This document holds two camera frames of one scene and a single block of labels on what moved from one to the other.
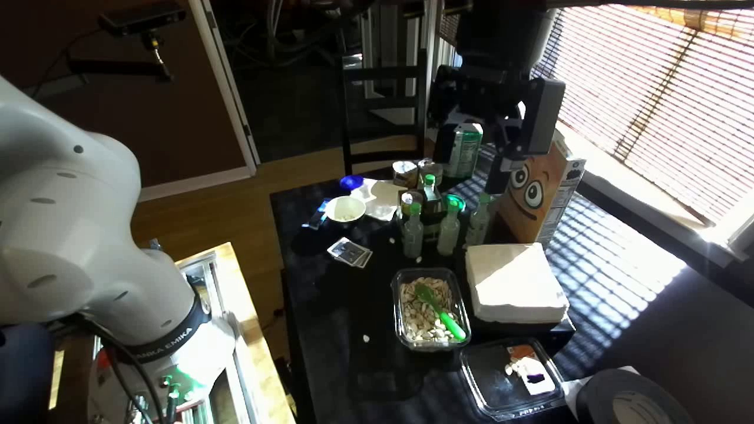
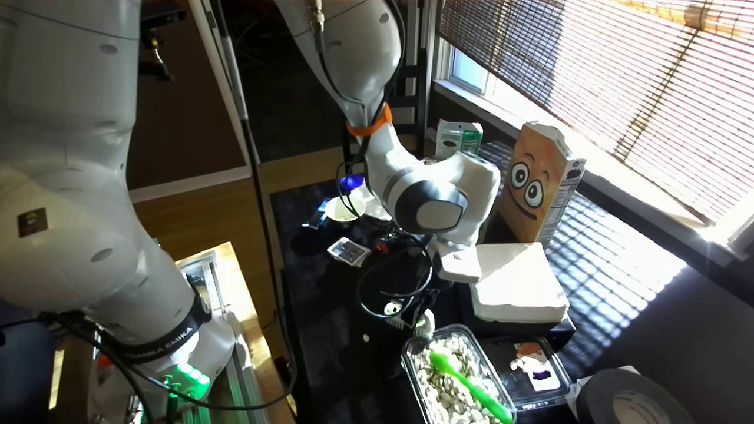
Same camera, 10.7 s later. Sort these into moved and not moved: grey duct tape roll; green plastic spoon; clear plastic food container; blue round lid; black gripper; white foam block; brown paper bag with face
Moved: green plastic spoon; black gripper; clear plastic food container
Not moved: white foam block; grey duct tape roll; brown paper bag with face; blue round lid
